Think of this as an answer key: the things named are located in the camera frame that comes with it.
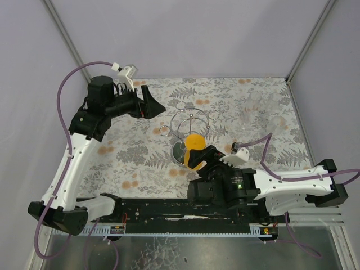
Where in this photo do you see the orange plastic wine glass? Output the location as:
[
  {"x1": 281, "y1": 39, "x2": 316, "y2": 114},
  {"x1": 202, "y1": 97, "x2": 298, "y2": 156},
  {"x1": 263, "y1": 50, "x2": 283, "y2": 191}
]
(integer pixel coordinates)
[{"x1": 184, "y1": 133, "x2": 206, "y2": 169}]

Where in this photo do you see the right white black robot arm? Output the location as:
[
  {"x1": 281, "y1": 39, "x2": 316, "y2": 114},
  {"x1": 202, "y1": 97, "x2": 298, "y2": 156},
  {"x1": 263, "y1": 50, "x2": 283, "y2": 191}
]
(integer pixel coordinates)
[{"x1": 187, "y1": 143, "x2": 348, "y2": 217}]

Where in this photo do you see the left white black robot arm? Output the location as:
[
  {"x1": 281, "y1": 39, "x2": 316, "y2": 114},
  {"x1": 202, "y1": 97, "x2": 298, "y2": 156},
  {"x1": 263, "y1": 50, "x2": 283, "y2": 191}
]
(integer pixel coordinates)
[{"x1": 28, "y1": 76, "x2": 165, "y2": 236}]

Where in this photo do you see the floral patterned table mat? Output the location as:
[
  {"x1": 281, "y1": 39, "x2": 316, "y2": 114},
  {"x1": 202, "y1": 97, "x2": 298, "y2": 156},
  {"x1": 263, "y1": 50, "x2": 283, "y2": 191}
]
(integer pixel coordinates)
[{"x1": 78, "y1": 78, "x2": 311, "y2": 198}]

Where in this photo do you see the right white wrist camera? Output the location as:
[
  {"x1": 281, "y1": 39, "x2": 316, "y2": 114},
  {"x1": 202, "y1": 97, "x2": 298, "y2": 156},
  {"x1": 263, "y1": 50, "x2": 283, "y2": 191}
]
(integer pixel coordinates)
[{"x1": 220, "y1": 142, "x2": 250, "y2": 167}]

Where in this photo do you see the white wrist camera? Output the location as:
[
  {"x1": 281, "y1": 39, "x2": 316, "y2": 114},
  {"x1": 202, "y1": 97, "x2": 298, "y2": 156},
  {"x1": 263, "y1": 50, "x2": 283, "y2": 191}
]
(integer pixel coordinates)
[
  {"x1": 111, "y1": 62, "x2": 138, "y2": 90},
  {"x1": 220, "y1": 142, "x2": 250, "y2": 167}
]

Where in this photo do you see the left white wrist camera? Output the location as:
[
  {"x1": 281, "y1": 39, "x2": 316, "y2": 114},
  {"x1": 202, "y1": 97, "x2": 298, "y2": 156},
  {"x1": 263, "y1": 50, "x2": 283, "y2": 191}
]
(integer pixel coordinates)
[{"x1": 111, "y1": 62, "x2": 138, "y2": 90}]

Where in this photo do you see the chrome wire wine glass rack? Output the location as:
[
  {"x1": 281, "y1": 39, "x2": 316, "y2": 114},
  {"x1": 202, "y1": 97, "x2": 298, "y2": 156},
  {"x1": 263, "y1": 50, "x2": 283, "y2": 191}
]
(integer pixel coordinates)
[{"x1": 159, "y1": 102, "x2": 215, "y2": 168}]

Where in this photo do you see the white slotted cable duct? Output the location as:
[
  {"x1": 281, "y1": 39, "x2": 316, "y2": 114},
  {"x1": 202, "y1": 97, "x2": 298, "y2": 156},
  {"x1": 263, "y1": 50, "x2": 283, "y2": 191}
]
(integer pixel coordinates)
[{"x1": 52, "y1": 223, "x2": 279, "y2": 237}]

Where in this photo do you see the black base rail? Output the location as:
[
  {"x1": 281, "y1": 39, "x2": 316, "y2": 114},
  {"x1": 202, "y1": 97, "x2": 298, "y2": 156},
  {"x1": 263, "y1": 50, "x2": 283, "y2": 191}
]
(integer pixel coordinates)
[{"x1": 100, "y1": 198, "x2": 287, "y2": 227}]

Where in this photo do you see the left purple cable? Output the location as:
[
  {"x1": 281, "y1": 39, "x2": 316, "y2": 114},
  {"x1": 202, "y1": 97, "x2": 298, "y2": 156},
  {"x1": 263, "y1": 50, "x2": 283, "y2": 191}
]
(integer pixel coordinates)
[{"x1": 33, "y1": 61, "x2": 121, "y2": 270}]

